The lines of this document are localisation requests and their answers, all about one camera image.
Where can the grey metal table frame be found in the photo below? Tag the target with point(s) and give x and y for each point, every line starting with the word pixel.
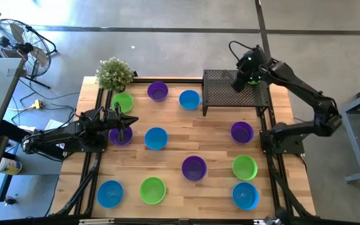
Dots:
pixel 355 147

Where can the black caster wheel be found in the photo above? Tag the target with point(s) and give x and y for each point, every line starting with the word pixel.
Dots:
pixel 10 200

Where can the green plastic mini bowl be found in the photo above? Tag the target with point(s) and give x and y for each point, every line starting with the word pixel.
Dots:
pixel 122 102
pixel 245 167
pixel 254 82
pixel 152 190

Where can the black diagonal frame strut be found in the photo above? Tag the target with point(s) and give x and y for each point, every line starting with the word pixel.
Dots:
pixel 303 206
pixel 65 206

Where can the white paper sheet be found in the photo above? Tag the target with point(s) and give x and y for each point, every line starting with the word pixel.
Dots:
pixel 53 124

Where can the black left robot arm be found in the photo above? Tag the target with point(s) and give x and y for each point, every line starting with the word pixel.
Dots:
pixel 58 136

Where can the black aluminium frame crossbar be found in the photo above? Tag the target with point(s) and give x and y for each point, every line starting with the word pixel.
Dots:
pixel 167 80
pixel 217 222

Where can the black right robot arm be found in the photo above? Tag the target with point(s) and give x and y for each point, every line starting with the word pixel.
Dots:
pixel 302 87

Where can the potted green artificial plant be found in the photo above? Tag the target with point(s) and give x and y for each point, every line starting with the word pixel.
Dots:
pixel 114 75

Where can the black perforated metal rack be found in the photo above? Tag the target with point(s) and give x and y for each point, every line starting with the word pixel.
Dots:
pixel 220 93

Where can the black aluminium frame rail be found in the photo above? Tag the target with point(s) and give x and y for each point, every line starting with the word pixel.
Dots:
pixel 107 97
pixel 271 162
pixel 282 162
pixel 98 97

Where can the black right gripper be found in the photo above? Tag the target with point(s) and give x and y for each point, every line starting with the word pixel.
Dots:
pixel 245 67

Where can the white yellow canister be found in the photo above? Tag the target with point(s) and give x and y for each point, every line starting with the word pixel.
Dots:
pixel 9 166

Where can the blue plastic mini bowl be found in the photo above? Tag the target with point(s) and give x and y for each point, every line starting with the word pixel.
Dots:
pixel 245 196
pixel 110 194
pixel 189 100
pixel 156 138

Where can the black floor fan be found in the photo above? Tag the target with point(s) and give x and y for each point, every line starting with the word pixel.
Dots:
pixel 23 47

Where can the yellow power plug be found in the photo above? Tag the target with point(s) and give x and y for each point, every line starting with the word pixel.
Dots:
pixel 37 104

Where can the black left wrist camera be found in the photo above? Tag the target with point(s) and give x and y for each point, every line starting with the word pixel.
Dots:
pixel 111 115

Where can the black desk leg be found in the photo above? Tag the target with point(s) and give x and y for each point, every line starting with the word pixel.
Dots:
pixel 11 131

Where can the silver frame bracket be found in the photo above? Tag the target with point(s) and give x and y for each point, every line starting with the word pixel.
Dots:
pixel 262 222
pixel 95 221

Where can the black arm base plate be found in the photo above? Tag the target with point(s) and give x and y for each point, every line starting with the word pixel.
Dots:
pixel 289 147
pixel 86 149

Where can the purple plastic mini bowl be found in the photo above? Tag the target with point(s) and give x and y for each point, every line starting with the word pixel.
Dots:
pixel 194 168
pixel 127 137
pixel 157 91
pixel 242 132

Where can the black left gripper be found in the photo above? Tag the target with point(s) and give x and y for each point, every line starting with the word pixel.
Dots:
pixel 120 132

